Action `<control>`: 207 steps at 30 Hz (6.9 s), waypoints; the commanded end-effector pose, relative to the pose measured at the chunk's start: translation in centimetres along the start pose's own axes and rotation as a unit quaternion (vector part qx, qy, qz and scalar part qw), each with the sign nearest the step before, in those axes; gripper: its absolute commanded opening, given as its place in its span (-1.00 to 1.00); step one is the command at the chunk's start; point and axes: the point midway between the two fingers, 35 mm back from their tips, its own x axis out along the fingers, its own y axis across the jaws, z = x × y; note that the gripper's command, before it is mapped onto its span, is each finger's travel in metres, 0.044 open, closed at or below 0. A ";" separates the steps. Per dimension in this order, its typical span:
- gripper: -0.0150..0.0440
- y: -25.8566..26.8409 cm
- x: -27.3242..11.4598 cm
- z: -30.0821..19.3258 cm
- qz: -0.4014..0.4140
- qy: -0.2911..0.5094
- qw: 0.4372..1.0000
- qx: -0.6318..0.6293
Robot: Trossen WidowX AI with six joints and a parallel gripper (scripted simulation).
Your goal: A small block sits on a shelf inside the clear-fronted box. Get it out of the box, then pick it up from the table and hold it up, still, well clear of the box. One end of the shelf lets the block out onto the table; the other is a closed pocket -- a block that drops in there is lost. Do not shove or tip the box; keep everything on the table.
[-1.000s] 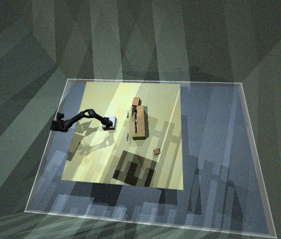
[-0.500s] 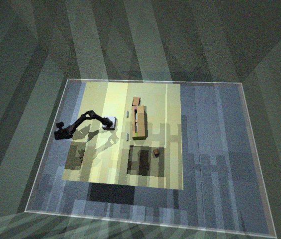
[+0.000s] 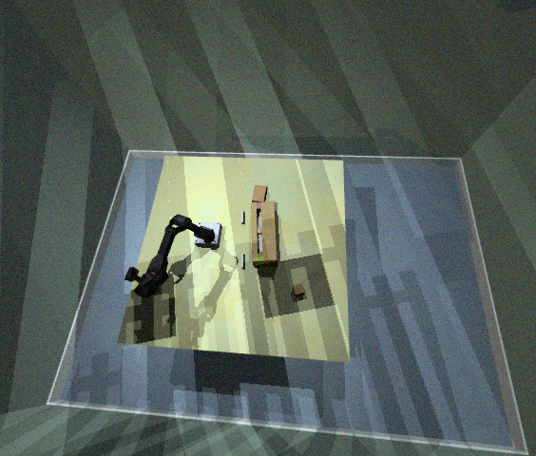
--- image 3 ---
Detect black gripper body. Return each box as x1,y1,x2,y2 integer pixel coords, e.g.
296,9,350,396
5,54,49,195
125,267,159,295

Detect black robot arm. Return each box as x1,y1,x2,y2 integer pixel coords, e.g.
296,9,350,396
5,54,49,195
134,214,215,298

